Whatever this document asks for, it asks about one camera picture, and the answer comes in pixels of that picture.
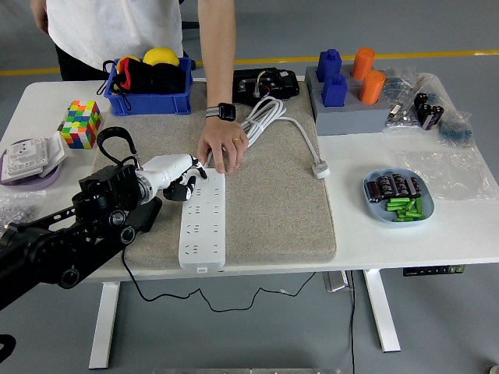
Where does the person's left hand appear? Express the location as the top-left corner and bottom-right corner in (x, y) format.
(196, 115), (250, 175)

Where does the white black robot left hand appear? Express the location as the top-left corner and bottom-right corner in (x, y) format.
(142, 153), (209, 203)

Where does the black plug adapter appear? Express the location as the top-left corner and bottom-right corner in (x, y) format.
(134, 196), (164, 234)

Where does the white power strip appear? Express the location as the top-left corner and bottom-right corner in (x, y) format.
(178, 168), (228, 273)

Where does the thin black adapter cord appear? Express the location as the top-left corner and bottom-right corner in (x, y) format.
(121, 247), (320, 313)

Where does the white power plug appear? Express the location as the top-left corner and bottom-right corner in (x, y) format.
(310, 162), (331, 180)

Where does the black wrist watch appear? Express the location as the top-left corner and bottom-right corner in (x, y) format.
(205, 102), (238, 122)

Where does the blue plastic bin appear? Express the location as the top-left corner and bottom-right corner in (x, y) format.
(105, 57), (194, 117)

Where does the black electronic device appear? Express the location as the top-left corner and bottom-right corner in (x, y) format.
(232, 66), (301, 105)

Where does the black cloth pouch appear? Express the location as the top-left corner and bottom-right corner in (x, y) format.
(150, 64), (187, 94)

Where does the grey-brown mat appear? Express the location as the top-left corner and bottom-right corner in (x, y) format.
(69, 77), (338, 270)

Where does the colourful puzzle cube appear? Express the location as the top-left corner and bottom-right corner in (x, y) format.
(61, 100), (104, 150)

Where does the large yellow ball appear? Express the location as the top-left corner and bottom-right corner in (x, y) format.
(143, 47), (180, 67)

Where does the grey block holder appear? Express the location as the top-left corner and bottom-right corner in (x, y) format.
(313, 83), (392, 136)
(305, 64), (387, 90)

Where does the small yellow ball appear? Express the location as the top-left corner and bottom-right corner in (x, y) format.
(116, 55), (142, 73)

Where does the purple plate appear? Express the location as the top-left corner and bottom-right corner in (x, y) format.
(0, 138), (63, 192)

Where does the blue block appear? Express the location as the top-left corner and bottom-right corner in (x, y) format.
(321, 73), (349, 109)
(316, 48), (343, 83)

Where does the person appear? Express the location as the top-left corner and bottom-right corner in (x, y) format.
(44, 0), (185, 83)

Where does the clear bubble bag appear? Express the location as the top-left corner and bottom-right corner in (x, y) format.
(0, 190), (47, 228)

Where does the orange cylinder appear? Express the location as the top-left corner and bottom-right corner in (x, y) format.
(358, 69), (387, 104)
(349, 47), (376, 80)

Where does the white table leg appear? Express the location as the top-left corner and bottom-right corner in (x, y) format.
(363, 268), (402, 354)
(88, 280), (121, 370)

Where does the light blue tray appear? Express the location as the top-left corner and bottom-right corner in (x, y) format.
(363, 168), (436, 228)

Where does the bag of silver parts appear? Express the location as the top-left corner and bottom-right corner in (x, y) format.
(384, 99), (424, 129)

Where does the metal floor box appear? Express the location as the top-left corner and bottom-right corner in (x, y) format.
(323, 271), (354, 292)

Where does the bag of blue components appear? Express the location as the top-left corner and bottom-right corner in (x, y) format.
(384, 65), (417, 104)

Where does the bag of black capacitors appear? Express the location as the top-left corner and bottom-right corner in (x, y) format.
(412, 73), (448, 132)

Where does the empty clear plastic bag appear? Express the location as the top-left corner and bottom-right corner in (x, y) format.
(393, 147), (498, 202)

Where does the bag of blue resistors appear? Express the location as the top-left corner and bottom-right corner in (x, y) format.
(438, 111), (475, 148)

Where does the black desk control panel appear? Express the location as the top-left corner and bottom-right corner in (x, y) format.
(402, 264), (465, 277)

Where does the white coiled power cable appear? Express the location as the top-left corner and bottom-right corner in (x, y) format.
(204, 97), (324, 169)

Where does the black red drawstring pouch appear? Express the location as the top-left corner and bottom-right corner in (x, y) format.
(96, 58), (157, 110)

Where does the white wall socket panel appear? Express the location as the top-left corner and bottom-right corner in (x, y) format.
(2, 136), (50, 184)
(38, 131), (73, 178)

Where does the black floor cable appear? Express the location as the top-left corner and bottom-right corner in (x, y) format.
(349, 270), (356, 374)

